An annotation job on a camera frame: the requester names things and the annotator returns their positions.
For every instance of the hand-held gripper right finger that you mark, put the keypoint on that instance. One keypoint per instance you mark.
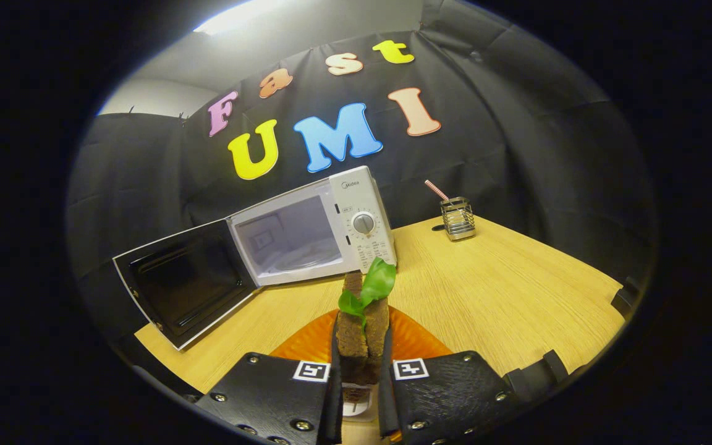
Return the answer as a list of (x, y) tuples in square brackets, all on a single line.
[(385, 402)]

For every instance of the black clamp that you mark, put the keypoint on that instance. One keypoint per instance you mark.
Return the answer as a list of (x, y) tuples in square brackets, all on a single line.
[(625, 300), (535, 374)]

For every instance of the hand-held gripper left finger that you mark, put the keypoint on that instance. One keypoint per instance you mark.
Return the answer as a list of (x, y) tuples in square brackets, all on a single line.
[(335, 408)]

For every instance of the white microwave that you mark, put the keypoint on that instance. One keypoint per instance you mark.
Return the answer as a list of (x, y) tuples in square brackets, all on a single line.
[(362, 204)]

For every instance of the pink striped straw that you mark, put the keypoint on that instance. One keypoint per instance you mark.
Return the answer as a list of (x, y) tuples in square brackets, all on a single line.
[(436, 190)]

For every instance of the brown bread sandwich with lettuce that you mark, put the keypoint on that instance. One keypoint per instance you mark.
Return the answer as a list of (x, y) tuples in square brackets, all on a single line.
[(353, 340)]

